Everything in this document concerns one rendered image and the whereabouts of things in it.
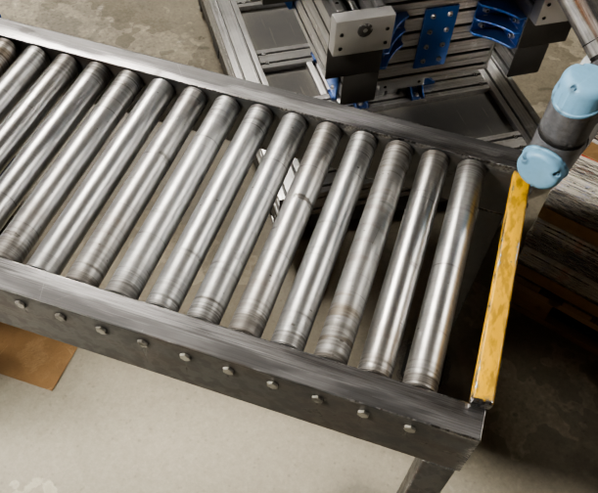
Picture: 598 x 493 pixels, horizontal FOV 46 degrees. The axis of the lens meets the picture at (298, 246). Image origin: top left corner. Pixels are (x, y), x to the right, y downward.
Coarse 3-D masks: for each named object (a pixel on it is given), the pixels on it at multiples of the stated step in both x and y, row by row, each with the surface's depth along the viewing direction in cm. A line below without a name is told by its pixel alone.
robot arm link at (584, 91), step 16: (576, 64) 101; (560, 80) 101; (576, 80) 99; (592, 80) 99; (560, 96) 101; (576, 96) 99; (592, 96) 98; (544, 112) 106; (560, 112) 102; (576, 112) 100; (592, 112) 100; (544, 128) 106; (560, 128) 104; (576, 128) 103; (592, 128) 104; (560, 144) 106; (576, 144) 105
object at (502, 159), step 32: (0, 32) 135; (32, 32) 135; (128, 64) 131; (160, 64) 131; (256, 96) 127; (288, 96) 128; (352, 128) 124; (384, 128) 124; (416, 128) 124; (416, 160) 126; (480, 160) 121; (512, 160) 121; (448, 192) 129
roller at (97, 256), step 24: (192, 96) 127; (168, 120) 123; (192, 120) 125; (168, 144) 120; (144, 168) 116; (168, 168) 121; (120, 192) 113; (144, 192) 114; (120, 216) 110; (96, 240) 107; (120, 240) 109; (72, 264) 105; (96, 264) 105
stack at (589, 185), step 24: (576, 168) 153; (552, 192) 161; (576, 192) 157; (576, 216) 162; (528, 240) 177; (552, 240) 172; (576, 240) 168; (528, 264) 183; (552, 264) 178; (576, 264) 173; (528, 288) 188; (576, 288) 178; (528, 312) 195; (576, 312) 183; (576, 336) 191
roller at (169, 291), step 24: (264, 120) 125; (240, 144) 120; (216, 168) 118; (240, 168) 118; (216, 192) 114; (192, 216) 111; (216, 216) 112; (192, 240) 108; (168, 264) 105; (192, 264) 106; (168, 288) 103
